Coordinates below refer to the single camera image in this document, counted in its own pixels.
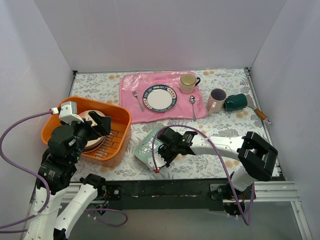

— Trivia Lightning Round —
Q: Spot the wooden handled metal spatula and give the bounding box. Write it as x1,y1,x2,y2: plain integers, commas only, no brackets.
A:
245,94,271,124

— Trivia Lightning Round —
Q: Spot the cream and pink branch plate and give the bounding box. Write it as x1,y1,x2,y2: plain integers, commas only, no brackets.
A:
79,110,105,151

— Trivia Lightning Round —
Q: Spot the cream mug black handle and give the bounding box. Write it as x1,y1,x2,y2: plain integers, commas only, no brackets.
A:
179,74,201,94

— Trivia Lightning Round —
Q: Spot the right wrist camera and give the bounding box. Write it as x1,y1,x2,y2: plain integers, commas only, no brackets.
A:
146,152,166,173

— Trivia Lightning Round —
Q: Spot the aluminium frame rail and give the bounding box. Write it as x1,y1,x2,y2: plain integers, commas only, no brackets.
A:
243,67,287,181

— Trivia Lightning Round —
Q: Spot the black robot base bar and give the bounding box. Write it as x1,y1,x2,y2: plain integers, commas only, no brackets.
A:
99,172,251,211

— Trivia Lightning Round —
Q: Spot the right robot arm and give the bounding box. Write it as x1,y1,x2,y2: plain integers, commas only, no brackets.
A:
157,127,278,199

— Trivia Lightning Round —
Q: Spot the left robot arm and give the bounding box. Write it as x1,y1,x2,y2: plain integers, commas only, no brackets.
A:
24,110,112,240

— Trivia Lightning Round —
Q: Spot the white plate green rim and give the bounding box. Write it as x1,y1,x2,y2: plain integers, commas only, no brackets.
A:
142,84,178,113

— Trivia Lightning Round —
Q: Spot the light green divided tray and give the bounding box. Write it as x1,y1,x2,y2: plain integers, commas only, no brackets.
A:
134,124,164,165

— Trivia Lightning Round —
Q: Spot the pink cloth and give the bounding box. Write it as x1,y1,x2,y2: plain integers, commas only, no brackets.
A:
119,71,208,124

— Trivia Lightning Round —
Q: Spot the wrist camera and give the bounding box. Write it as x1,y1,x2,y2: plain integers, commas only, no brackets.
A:
146,152,166,173
50,101,84,125

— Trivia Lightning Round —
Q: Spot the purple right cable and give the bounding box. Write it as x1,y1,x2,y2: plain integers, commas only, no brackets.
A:
151,124,256,226

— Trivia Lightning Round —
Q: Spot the dark green mug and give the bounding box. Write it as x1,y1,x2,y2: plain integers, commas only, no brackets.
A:
223,93,248,112

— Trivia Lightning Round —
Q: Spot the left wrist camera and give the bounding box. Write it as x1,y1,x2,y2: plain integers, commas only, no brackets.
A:
50,101,84,125

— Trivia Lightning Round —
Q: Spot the floral tablecloth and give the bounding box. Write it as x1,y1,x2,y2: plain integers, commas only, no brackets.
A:
71,69,267,182

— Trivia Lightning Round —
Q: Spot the metal spoon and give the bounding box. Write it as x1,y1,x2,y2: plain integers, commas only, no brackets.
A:
189,95,197,122

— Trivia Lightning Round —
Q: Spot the orange plastic bin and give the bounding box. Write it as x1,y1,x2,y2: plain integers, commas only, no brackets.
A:
41,96,132,167

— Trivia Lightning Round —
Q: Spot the metal fork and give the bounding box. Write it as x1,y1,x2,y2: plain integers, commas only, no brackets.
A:
132,91,145,112

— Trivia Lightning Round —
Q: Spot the pink mug purple inside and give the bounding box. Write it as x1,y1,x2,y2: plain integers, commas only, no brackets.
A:
206,88,227,116

